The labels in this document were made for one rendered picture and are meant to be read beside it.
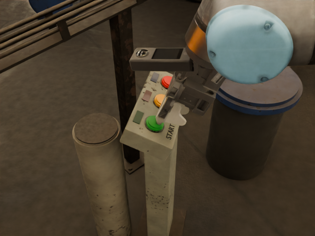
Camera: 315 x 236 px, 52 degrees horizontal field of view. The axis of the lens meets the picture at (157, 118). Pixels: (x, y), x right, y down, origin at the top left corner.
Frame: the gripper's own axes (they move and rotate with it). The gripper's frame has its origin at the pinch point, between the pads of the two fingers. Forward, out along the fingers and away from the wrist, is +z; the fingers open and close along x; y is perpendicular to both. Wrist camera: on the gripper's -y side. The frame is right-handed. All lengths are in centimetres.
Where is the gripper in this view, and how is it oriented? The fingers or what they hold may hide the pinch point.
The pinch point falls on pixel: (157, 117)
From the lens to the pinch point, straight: 69.5
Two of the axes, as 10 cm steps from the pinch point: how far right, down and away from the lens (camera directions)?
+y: 9.1, 4.0, 0.7
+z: -3.3, 6.3, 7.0
